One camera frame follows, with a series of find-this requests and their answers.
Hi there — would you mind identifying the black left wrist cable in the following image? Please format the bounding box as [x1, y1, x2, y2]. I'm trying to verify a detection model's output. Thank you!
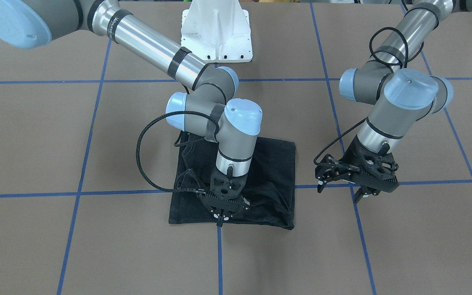
[313, 27, 425, 166]

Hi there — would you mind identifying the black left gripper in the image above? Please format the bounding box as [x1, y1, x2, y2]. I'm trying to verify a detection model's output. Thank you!
[314, 135, 396, 204]

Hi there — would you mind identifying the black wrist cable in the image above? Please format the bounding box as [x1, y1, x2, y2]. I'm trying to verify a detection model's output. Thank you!
[313, 27, 425, 166]
[136, 110, 220, 194]

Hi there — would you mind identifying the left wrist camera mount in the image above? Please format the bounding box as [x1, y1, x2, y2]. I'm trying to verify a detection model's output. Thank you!
[343, 152, 400, 194]

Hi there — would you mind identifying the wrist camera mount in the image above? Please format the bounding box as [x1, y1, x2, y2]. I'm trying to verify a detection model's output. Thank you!
[343, 152, 400, 194]
[197, 172, 250, 218]

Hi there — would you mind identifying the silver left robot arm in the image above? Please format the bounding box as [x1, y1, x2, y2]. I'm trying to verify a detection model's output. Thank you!
[313, 0, 472, 203]

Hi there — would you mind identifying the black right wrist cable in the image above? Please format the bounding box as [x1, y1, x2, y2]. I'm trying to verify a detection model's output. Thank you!
[136, 110, 220, 194]

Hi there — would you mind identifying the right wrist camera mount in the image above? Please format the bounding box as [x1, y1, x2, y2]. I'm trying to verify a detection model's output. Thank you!
[197, 172, 250, 218]

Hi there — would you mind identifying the brown table mat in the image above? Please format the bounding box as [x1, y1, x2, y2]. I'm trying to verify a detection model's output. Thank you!
[0, 2, 472, 295]

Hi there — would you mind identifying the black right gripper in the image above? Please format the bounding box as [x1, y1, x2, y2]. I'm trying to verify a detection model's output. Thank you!
[209, 167, 250, 227]

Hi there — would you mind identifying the black graphic t-shirt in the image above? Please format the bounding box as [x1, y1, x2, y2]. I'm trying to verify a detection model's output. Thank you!
[168, 133, 296, 230]

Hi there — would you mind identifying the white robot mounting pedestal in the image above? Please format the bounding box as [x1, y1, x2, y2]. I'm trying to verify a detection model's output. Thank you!
[181, 0, 253, 62]

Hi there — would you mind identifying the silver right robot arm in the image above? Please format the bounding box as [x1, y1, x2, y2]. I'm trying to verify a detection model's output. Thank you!
[0, 0, 263, 227]

